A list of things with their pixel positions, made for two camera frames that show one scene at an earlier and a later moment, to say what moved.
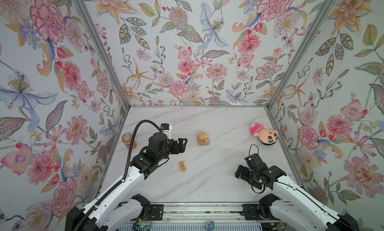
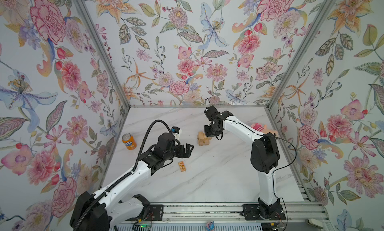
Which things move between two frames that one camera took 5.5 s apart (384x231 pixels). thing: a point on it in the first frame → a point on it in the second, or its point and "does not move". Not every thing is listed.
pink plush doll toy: x=266 y=136 does not move
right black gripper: x=244 y=170 → x=207 y=134
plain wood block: x=200 y=135 does not move
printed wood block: x=182 y=166 does not move
